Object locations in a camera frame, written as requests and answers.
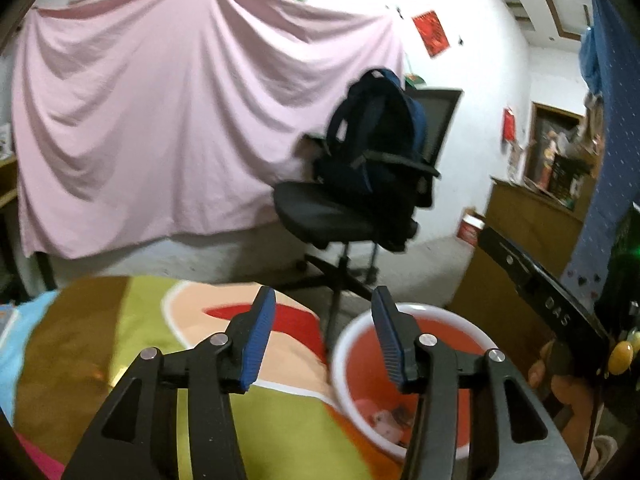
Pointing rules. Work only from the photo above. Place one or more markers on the green and red wall sticker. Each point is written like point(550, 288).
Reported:
point(415, 79)

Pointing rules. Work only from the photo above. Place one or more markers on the brown wooden door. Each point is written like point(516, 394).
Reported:
point(542, 140)

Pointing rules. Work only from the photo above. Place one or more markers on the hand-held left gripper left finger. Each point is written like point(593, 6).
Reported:
point(257, 340)

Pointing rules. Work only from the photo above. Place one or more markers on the dark blue backpack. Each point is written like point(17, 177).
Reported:
point(380, 125)

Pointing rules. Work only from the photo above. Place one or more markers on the person's right hand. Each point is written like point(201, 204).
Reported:
point(539, 372)

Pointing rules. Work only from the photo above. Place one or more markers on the colourful printed blanket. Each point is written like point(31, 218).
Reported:
point(300, 435)

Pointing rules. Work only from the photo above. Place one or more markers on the blue dotted curtain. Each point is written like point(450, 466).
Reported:
point(612, 160)

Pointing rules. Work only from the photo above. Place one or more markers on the pale crumpled wrapper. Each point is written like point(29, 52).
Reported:
point(380, 420)

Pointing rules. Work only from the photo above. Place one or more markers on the red and brown cardboard box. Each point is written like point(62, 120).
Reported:
point(470, 230)

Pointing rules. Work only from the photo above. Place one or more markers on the red bucket with white rim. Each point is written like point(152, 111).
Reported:
point(360, 360)

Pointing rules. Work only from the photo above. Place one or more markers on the wooden shelf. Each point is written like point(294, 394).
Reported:
point(6, 165)

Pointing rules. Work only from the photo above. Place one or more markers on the black office chair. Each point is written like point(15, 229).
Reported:
point(320, 210)

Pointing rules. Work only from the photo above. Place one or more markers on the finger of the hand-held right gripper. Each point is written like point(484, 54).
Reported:
point(505, 257)

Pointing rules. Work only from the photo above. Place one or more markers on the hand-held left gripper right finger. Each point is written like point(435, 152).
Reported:
point(387, 340)

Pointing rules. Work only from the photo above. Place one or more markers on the red hanging ornament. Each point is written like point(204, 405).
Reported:
point(509, 125)

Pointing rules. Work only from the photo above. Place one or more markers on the red paper wall decoration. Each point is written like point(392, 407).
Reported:
point(430, 34)

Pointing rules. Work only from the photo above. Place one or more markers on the light blue cloth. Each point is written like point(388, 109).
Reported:
point(591, 60)

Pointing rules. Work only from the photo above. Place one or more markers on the pink bed sheet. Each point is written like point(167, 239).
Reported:
point(150, 110)

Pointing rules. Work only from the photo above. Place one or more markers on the wooden cabinet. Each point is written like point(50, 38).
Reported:
point(525, 215)

